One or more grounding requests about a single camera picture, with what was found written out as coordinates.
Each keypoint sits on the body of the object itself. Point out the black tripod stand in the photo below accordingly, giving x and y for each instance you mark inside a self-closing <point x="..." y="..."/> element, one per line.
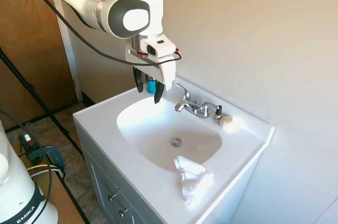
<point x="31" y="90"/>

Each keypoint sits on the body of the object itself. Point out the green clamp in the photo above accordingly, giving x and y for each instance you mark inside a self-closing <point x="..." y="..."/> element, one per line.
<point x="39" y="154"/>

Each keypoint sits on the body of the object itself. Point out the white door frame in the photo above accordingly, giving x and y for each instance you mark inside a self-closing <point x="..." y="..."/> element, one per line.
<point x="68" y="57"/>

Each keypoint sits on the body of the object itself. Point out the metal cabinet knob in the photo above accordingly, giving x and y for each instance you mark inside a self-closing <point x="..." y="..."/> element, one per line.
<point x="123" y="211"/>
<point x="113" y="196"/>

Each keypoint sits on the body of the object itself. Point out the grey vanity cabinet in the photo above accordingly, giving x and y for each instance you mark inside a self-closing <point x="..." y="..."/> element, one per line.
<point x="105" y="179"/>

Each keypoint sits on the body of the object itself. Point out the brown wooden door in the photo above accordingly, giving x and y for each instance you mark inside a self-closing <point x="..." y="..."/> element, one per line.
<point x="29" y="57"/>

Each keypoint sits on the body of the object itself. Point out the cream shell-shaped soap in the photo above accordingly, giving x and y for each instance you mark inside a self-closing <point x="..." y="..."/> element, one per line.
<point x="227" y="121"/>

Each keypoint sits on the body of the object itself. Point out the white vanity sink top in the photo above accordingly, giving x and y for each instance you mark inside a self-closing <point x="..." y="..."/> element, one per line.
<point x="148" y="168"/>

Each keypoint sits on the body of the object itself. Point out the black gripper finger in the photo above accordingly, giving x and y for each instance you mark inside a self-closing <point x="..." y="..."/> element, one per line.
<point x="158" y="93"/>
<point x="138" y="81"/>

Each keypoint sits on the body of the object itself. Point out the blue bottle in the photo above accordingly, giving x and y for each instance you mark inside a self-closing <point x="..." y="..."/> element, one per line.
<point x="151" y="86"/>

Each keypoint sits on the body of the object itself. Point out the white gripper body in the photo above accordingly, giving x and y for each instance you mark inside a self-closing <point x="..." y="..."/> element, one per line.
<point x="167" y="73"/>

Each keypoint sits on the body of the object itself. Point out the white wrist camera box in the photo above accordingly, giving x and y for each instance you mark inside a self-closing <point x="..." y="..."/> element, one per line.
<point x="158" y="45"/>

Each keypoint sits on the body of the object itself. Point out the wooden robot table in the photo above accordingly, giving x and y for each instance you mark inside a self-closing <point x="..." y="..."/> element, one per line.
<point x="66" y="205"/>

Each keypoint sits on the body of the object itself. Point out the chrome sink drain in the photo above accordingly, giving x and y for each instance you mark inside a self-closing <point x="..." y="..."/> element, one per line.
<point x="176" y="142"/>

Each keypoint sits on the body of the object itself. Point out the white crumpled tissue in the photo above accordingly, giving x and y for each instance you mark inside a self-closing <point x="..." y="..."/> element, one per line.
<point x="192" y="175"/>

